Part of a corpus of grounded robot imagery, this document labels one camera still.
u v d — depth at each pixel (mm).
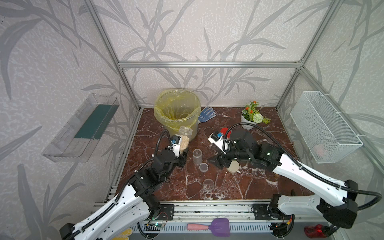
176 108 990
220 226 700
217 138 561
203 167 889
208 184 825
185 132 654
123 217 549
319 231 608
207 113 1162
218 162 578
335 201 391
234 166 746
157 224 707
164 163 488
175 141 586
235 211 753
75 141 638
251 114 964
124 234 679
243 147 509
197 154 840
